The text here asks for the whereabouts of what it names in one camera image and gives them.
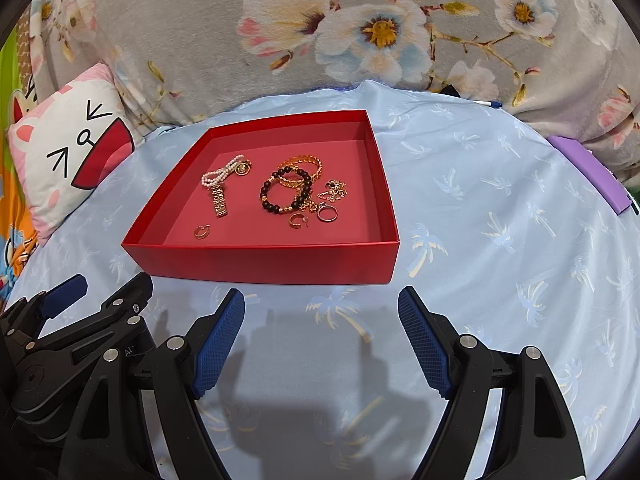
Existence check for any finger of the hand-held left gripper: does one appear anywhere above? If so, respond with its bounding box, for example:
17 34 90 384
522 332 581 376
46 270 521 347
35 273 156 361
15 274 89 334

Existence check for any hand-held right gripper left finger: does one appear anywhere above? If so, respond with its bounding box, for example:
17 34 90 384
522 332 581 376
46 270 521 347
62 287 246 480

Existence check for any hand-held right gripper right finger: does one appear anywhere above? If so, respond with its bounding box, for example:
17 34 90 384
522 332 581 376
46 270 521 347
397 285 586 480

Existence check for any red cardboard box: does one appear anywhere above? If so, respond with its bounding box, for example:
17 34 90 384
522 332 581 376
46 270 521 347
121 110 401 285

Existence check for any gold wristwatch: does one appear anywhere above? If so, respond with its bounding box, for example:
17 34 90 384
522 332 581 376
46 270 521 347
209 160 252 220

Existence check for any dark bead bracelet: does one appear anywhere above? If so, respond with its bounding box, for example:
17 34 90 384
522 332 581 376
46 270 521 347
258 166 314 215

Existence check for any gold clover chain bracelet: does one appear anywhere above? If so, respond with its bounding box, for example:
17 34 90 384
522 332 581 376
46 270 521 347
317 178 351 202

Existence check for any orange cartoon blanket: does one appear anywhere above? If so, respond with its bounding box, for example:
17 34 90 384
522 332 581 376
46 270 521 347
0 35 42 303

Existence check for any blue palm print sheet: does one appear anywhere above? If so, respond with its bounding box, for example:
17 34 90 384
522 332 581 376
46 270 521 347
10 79 640 480

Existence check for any pink cartoon face pillow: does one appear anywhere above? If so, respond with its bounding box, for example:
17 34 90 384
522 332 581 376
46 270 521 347
6 62 136 242

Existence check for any gold bangle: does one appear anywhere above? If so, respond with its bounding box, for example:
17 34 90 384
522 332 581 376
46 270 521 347
277 155 324 189

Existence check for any purple card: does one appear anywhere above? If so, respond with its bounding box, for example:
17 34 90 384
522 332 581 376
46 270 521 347
547 133 639 215

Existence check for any grey floral blanket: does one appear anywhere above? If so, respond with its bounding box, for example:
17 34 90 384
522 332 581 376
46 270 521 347
15 0 640 181

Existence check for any pearl bracelet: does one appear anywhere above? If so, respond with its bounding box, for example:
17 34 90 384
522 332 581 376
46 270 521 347
201 155 246 187

